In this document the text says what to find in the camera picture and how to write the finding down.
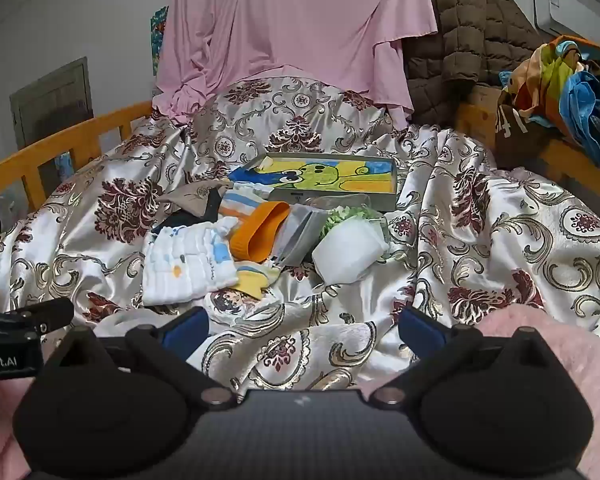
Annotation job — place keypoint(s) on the white plastic bag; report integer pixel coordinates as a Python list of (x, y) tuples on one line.
[(125, 321)]

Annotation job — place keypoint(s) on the brown quilted jacket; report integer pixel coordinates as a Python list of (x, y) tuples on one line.
[(465, 25)]

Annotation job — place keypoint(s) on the cartoon print plastic packet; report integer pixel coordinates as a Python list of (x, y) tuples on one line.
[(230, 305)]

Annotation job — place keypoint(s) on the pink cloth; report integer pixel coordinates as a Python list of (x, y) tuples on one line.
[(290, 20)]

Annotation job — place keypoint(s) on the white air conditioner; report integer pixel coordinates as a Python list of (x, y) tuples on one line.
[(575, 10)]

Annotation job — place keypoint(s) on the white orange blue striped sock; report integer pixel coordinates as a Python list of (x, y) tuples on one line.
[(242, 205)]

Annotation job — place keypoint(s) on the beige sock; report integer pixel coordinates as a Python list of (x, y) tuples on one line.
[(190, 197)]

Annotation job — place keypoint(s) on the grey door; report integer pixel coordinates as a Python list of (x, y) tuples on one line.
[(55, 102)]

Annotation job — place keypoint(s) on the floral satin bedspread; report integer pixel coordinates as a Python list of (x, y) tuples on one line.
[(480, 240)]

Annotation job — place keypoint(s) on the grey cloth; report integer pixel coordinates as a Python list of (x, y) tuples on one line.
[(300, 230)]

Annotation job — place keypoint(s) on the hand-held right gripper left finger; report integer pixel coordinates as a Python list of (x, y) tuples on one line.
[(187, 332)]

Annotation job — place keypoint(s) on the wall poster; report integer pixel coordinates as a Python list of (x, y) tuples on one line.
[(159, 35)]

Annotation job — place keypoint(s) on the white gauze towel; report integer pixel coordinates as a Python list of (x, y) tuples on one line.
[(190, 265)]

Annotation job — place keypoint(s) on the green item in plastic bag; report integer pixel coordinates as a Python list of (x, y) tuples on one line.
[(345, 215)]

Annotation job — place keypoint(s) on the yellow and white sock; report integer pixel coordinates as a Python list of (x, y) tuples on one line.
[(255, 277)]

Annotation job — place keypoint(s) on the grey box with cartoon drawing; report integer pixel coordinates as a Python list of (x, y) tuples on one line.
[(330, 175)]

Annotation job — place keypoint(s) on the pink fluffy fabric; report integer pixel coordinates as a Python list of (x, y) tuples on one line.
[(555, 330)]

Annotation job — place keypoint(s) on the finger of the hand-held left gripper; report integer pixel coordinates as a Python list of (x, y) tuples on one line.
[(45, 315)]

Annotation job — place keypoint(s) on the pile of colourful clothes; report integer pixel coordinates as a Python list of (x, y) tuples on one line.
[(545, 75)]

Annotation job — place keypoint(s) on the dark navy knitted sock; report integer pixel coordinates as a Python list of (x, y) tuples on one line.
[(177, 223)]

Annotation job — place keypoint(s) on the brown cloth with white print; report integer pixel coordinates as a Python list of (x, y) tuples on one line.
[(515, 130)]

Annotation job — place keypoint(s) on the blue cloth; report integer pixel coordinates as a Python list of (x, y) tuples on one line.
[(587, 95)]

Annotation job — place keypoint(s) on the orange wooden bed rail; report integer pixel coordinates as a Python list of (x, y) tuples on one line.
[(55, 145)]

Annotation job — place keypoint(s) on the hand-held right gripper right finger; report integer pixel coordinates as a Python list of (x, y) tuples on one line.
[(420, 327)]

